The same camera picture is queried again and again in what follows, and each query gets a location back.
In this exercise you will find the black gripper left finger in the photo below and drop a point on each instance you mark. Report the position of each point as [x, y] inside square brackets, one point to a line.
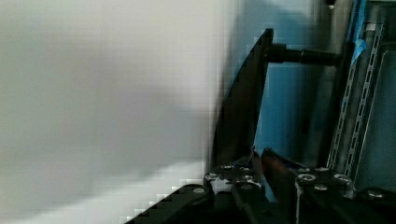
[239, 179]

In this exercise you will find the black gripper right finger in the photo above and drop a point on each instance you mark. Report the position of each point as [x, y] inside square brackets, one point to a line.
[308, 195]

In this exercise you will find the black toaster oven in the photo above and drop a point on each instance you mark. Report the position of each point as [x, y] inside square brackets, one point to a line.
[326, 116]

